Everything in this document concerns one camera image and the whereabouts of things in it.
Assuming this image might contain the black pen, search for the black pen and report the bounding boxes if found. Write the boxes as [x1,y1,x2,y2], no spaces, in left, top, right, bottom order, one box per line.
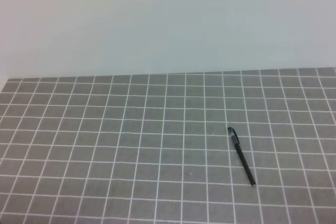
[234,143,256,187]

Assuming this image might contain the clear black pen cap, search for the clear black pen cap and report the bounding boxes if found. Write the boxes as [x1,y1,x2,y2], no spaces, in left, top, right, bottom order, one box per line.
[228,127,240,146]

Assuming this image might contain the grey grid tablecloth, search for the grey grid tablecloth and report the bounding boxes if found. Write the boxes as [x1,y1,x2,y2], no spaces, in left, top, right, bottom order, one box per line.
[1,68,335,223]

